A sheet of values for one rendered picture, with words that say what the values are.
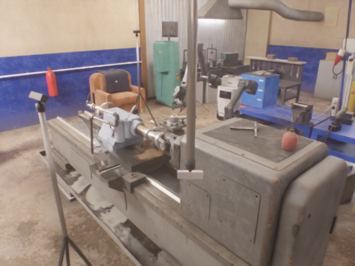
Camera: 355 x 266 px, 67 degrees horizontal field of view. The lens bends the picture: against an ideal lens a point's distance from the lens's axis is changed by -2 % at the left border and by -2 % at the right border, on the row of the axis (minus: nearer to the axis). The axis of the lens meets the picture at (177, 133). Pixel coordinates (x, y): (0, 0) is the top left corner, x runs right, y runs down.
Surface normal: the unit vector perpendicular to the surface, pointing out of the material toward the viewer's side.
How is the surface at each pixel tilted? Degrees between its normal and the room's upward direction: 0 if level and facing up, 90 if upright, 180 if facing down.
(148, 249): 0
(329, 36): 90
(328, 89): 90
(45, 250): 0
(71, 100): 90
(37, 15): 90
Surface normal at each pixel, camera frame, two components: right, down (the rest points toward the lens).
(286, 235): -0.75, 0.24
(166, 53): 0.66, 0.28
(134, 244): 0.00, -0.93
